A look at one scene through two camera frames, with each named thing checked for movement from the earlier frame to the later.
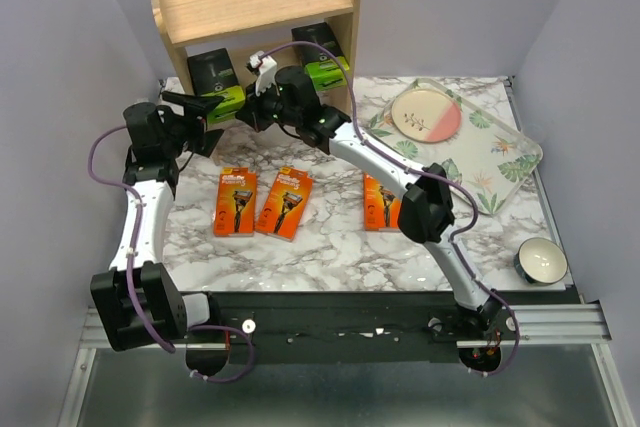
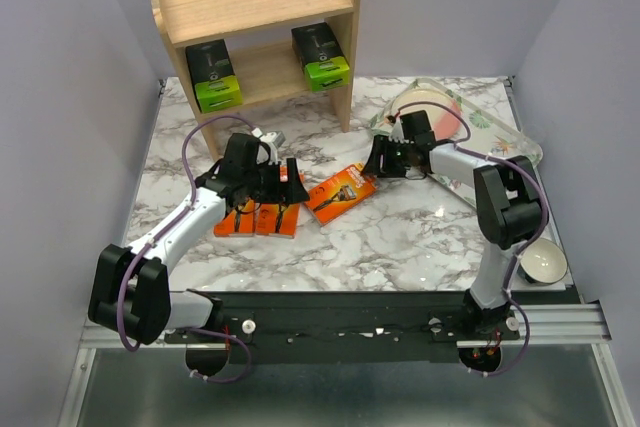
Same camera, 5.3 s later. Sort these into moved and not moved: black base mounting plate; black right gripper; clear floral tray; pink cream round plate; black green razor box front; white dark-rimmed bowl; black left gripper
Moved: black green razor box front; black left gripper; black right gripper
Not moved: clear floral tray; white dark-rimmed bowl; pink cream round plate; black base mounting plate
